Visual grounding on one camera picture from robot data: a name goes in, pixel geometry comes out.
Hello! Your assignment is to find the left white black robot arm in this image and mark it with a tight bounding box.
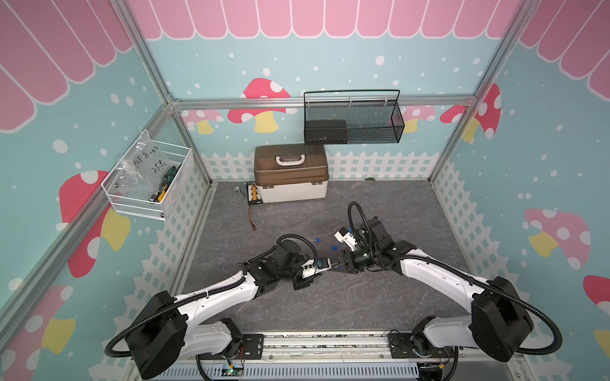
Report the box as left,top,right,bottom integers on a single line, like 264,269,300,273
104,233,332,379

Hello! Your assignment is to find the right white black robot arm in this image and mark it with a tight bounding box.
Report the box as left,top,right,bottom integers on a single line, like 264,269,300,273
335,202,563,362

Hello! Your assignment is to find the black yellow battery charger board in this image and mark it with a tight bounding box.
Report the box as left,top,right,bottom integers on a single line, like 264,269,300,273
246,182,263,206

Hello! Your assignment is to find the brown lid storage toolbox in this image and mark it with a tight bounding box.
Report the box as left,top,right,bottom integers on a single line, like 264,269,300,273
254,144,330,203

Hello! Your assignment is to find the black box in mesh basket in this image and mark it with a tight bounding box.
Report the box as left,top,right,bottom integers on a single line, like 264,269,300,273
303,120,348,144

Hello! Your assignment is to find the green yellow tool in basket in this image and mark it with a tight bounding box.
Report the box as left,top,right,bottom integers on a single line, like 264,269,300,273
149,166,180,203

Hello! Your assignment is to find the clear plastic labelled bag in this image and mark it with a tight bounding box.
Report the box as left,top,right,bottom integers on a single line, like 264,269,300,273
114,133,175,197

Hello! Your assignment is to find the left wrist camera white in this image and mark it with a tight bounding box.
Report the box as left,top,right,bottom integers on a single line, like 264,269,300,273
300,260,318,280

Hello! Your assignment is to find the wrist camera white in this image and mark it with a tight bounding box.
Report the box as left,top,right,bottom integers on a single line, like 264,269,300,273
300,260,318,280
335,227,357,252

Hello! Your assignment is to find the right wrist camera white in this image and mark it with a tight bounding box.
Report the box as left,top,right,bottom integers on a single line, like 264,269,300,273
335,227,357,252

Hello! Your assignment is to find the black mesh wall basket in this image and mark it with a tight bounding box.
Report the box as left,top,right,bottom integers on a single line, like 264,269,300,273
303,89,405,144

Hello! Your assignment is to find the white wire wall basket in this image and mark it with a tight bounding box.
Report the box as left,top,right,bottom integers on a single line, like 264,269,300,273
102,132,193,221

